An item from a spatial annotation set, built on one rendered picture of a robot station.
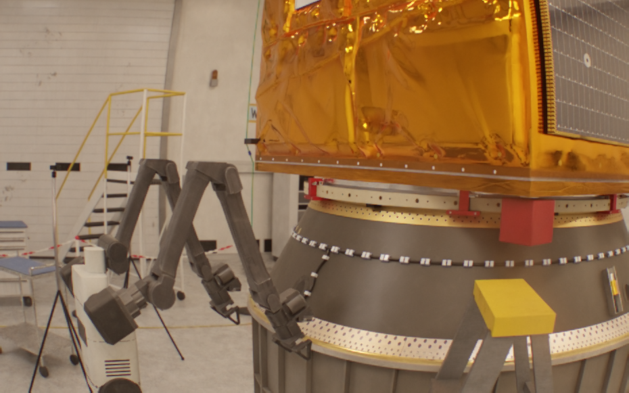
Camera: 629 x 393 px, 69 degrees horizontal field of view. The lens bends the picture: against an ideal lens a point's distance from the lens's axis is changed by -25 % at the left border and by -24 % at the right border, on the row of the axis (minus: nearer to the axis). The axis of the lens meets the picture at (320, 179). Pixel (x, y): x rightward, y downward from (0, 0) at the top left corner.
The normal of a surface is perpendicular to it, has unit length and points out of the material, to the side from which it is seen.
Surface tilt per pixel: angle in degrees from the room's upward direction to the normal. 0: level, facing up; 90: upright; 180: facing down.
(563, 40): 90
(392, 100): 88
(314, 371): 90
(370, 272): 62
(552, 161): 96
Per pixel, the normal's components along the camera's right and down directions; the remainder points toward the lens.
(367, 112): -0.80, 0.25
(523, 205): -0.87, -0.01
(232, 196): 0.60, 0.27
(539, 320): -0.14, 0.04
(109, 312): 0.59, 0.05
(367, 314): -0.52, -0.46
